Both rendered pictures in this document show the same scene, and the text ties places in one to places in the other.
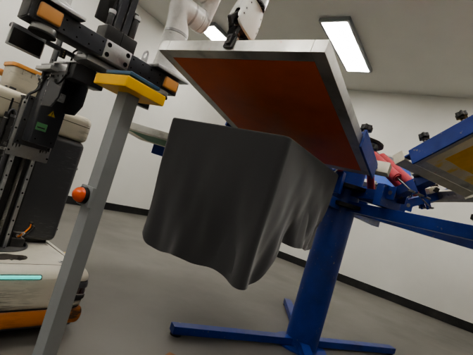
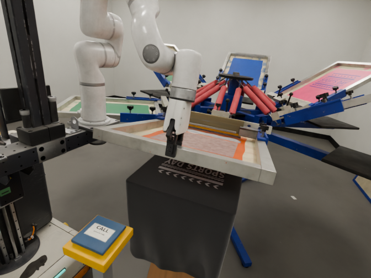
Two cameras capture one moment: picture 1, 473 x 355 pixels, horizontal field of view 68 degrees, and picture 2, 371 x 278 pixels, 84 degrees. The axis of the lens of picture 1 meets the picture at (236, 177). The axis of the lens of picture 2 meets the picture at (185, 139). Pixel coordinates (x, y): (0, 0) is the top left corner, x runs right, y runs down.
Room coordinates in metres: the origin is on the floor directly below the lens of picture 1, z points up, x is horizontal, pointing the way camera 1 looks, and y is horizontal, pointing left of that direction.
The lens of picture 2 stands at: (0.43, 0.25, 1.44)
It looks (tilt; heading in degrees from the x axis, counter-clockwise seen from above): 22 degrees down; 343
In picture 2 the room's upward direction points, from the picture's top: 6 degrees clockwise
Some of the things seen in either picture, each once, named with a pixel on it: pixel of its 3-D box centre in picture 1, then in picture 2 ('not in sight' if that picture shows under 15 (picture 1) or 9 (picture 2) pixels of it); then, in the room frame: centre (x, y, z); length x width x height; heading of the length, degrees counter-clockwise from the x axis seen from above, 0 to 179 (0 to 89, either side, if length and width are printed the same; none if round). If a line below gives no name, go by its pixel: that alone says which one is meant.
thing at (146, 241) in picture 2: (205, 194); (172, 236); (1.05, 0.08, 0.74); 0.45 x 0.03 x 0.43; 56
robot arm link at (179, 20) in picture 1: (183, 18); (93, 63); (1.35, 0.39, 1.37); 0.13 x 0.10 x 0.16; 131
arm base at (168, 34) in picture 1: (167, 54); (91, 102); (1.36, 0.40, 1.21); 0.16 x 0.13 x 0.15; 51
